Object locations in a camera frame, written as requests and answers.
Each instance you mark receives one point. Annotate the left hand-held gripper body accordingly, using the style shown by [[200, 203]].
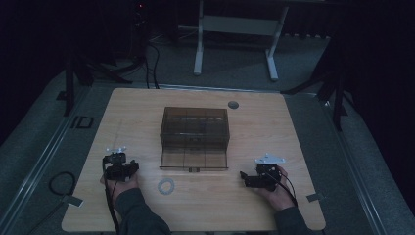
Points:
[[116, 164]]

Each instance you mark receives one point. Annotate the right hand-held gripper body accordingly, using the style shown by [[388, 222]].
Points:
[[268, 171]]

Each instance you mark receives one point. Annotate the person's left hand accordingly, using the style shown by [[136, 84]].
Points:
[[121, 186]]

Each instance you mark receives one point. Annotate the person's right hand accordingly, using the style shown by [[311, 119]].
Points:
[[280, 196]]

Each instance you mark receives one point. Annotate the clear tape roll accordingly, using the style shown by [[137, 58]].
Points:
[[160, 186]]

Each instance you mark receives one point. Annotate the grey tape strip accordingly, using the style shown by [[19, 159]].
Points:
[[315, 197], [73, 200]]

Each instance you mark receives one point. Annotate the brown transparent drawer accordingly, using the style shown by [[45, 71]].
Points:
[[193, 160]]

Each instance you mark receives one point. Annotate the brown transparent drawer box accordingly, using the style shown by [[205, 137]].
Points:
[[195, 125]]

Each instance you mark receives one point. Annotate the grey round table grommet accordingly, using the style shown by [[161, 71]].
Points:
[[233, 104]]

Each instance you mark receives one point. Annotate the black tripod stand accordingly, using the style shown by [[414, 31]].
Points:
[[337, 91], [69, 84]]

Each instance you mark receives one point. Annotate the black device with red light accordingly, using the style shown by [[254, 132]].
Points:
[[141, 19]]

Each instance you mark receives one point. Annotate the white desk frame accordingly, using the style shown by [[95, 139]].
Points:
[[239, 25]]

